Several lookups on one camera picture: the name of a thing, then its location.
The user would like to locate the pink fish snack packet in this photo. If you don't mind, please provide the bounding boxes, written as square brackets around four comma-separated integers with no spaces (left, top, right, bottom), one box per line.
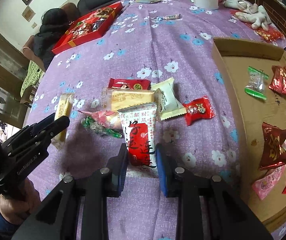
[79,110,122,130]

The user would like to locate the small wrapped candy stick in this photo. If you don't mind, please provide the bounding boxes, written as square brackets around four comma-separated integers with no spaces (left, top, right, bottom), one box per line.
[151,14,182,22]

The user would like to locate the purple floral tablecloth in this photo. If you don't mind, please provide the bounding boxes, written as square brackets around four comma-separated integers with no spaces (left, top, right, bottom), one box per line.
[25,0,286,240]

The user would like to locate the white cloth gloves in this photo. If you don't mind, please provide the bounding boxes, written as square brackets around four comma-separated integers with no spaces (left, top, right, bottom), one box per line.
[223,0,272,31]

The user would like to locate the yellow biscuit packet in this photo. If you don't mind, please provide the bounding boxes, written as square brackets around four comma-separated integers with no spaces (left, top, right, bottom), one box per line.
[101,87,155,112]

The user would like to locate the green wrapped candy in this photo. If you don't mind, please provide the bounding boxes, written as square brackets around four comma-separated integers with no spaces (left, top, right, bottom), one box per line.
[81,116,123,139]

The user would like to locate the shallow cardboard tray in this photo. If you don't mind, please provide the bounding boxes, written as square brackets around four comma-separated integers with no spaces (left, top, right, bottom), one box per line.
[212,37,286,232]

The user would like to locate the small red candy packet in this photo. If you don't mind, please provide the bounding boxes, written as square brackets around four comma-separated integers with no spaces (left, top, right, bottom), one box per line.
[183,96,215,126]

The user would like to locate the red gift snack box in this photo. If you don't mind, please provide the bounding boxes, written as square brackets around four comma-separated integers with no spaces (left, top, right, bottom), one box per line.
[52,2,123,55]

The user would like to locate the green clear candy packet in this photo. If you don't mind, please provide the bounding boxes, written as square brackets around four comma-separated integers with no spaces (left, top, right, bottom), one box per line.
[245,66,269,100]

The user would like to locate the long red candy packet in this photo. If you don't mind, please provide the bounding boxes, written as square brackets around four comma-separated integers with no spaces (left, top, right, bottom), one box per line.
[108,78,151,90]

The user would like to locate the dark red gold snack bag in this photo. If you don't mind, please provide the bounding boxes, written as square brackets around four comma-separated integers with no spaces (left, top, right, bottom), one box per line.
[259,122,286,170]

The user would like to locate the person's left hand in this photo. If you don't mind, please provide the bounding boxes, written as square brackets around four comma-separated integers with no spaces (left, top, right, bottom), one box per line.
[0,178,41,225]

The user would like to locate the white red snack packet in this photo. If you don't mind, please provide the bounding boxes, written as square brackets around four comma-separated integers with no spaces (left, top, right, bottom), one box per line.
[118,102,157,168]

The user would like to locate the yellow narrow bar packet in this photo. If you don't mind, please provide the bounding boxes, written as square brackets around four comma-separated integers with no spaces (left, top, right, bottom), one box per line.
[52,93,75,150]

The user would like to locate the white green pastry packet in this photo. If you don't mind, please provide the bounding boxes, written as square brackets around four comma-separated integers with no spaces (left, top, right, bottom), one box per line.
[151,77,186,121]

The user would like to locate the seated person dark hair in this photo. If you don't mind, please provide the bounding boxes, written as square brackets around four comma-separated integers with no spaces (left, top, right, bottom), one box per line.
[22,8,70,72]

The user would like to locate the pink snack bar wrapper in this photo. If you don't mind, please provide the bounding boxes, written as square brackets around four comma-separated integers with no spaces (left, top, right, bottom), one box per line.
[252,166,285,200]

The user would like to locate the red gold foil packet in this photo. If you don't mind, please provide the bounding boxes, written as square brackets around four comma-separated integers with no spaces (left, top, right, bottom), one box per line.
[230,5,284,42]

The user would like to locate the shiny red snack bag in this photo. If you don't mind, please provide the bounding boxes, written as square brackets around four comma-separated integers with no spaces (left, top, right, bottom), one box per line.
[268,66,286,96]

